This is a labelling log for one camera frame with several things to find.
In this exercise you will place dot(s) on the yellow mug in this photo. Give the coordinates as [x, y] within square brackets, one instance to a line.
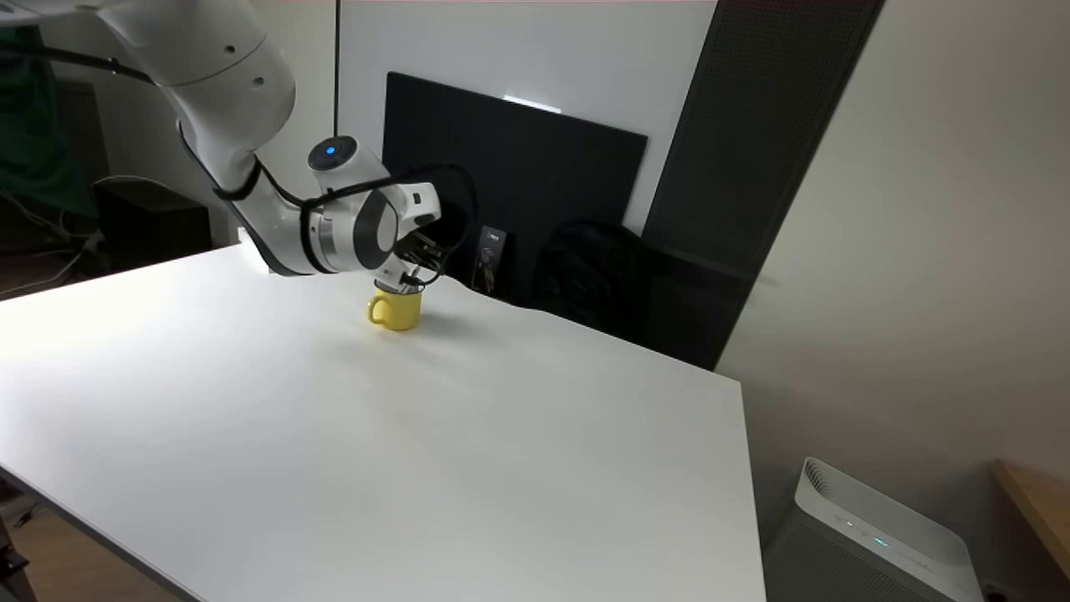
[395, 311]

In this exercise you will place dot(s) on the black monitor screen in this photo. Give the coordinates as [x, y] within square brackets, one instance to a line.
[509, 168]

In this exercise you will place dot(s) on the black backpack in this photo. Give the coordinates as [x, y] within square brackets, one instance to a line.
[609, 277]

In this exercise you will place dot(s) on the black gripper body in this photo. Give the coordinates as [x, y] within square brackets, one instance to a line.
[414, 265]

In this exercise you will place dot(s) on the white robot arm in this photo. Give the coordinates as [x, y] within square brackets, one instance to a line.
[231, 90]

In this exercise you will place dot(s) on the wooden side table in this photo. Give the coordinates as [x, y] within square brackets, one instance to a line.
[1043, 506]

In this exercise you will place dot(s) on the dark wall panel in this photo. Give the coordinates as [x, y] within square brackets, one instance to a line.
[767, 85]

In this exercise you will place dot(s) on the white air purifier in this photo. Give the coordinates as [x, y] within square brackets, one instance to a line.
[843, 540]

